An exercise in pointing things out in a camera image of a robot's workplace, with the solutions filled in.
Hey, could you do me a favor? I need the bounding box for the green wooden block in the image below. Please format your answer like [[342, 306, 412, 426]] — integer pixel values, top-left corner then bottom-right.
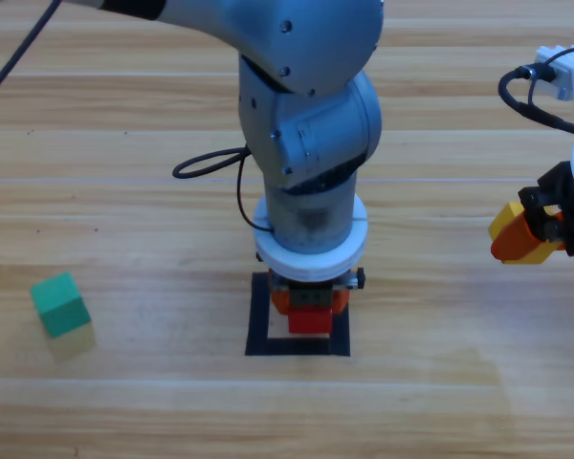
[[30, 271, 93, 339]]

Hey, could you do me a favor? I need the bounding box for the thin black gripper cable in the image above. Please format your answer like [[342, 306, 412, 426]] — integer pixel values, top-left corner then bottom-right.
[[171, 145, 275, 234]]

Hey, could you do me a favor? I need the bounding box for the black tape square outline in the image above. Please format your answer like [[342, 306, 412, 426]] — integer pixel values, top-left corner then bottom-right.
[[244, 272, 352, 359]]

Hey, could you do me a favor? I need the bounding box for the red wooden block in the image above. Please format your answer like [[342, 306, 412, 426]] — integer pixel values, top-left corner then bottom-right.
[[287, 305, 334, 336]]

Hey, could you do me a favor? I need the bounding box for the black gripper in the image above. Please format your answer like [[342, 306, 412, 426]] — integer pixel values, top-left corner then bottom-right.
[[255, 265, 367, 317], [490, 161, 574, 267]]

